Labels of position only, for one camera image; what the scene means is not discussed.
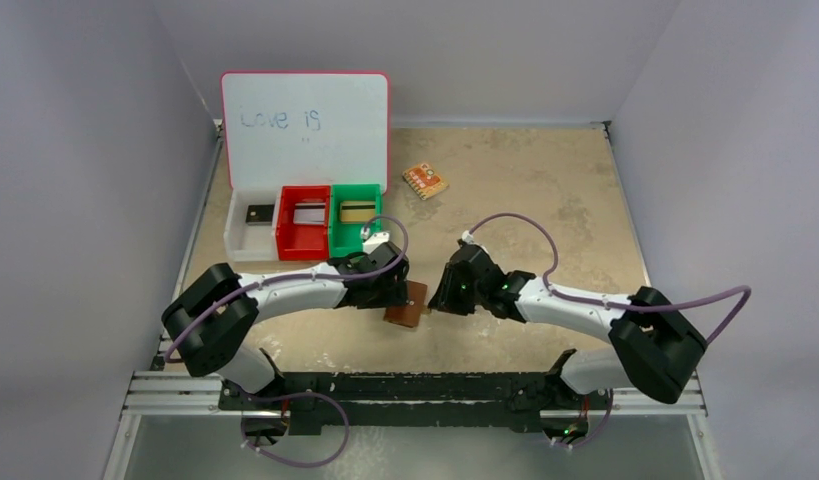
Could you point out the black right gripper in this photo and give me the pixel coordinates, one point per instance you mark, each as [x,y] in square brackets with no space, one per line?
[448,287]

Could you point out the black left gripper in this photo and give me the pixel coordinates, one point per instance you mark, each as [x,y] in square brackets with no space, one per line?
[396,286]

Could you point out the brown leather card holder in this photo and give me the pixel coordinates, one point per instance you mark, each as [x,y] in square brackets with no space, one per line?
[409,315]

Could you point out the gold card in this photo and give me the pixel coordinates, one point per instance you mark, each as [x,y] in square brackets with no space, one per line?
[356,211]

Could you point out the silver card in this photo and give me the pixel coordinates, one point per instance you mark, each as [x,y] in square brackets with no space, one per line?
[310,213]

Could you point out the black card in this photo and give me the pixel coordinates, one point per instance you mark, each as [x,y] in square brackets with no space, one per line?
[260,215]

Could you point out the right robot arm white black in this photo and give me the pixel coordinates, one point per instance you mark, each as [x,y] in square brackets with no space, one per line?
[651,347]

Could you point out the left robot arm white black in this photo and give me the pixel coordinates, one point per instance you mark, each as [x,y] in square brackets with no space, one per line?
[209,321]

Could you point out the green plastic bin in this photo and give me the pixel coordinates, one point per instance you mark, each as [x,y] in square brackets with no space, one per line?
[344,239]

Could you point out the red plastic bin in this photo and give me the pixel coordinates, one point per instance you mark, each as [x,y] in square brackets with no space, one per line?
[302,241]

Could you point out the orange spiral notebook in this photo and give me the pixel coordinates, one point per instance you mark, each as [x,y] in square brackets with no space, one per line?
[425,180]

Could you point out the white plastic bin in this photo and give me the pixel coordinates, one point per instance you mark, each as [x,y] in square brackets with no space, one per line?
[250,242]

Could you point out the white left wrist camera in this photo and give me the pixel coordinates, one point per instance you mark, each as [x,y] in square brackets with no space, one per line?
[372,240]

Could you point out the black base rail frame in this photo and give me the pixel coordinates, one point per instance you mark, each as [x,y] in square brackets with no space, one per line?
[522,402]

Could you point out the white board pink frame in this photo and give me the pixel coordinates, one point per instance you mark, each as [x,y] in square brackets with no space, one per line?
[287,128]

